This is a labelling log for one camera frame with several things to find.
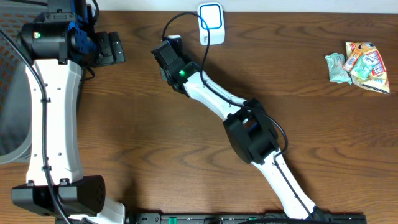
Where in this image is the green wipes pack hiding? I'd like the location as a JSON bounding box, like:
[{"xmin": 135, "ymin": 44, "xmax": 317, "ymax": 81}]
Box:
[{"xmin": 325, "ymin": 53, "xmax": 352, "ymax": 85}]

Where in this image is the orange snack pack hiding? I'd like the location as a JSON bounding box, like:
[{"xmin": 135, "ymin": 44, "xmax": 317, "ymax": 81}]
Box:
[{"xmin": 343, "ymin": 49, "xmax": 363, "ymax": 72}]

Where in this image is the yellow wet wipes pack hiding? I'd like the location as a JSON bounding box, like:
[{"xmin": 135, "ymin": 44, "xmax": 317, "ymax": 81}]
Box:
[{"xmin": 345, "ymin": 42, "xmax": 390, "ymax": 94}]

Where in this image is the teal Kleenex tissue pack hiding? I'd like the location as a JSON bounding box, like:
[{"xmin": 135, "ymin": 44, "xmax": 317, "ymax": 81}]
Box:
[{"xmin": 350, "ymin": 55, "xmax": 377, "ymax": 80}]

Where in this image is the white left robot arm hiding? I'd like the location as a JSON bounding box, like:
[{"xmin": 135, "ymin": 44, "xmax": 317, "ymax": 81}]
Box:
[{"xmin": 12, "ymin": 1, "xmax": 127, "ymax": 223}]

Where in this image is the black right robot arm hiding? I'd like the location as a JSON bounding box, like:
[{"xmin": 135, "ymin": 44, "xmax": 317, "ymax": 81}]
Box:
[{"xmin": 151, "ymin": 35, "xmax": 317, "ymax": 220}]

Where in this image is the white barcode scanner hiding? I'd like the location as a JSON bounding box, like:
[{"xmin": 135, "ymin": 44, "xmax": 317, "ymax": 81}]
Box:
[{"xmin": 197, "ymin": 2, "xmax": 226, "ymax": 45}]

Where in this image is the grey plastic mesh basket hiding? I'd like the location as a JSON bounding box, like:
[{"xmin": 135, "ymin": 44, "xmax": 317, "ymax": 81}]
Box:
[{"xmin": 1, "ymin": 1, "xmax": 32, "ymax": 165}]

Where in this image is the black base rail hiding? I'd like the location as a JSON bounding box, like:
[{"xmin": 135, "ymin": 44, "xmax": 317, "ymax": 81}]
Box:
[{"xmin": 124, "ymin": 213, "xmax": 368, "ymax": 224}]

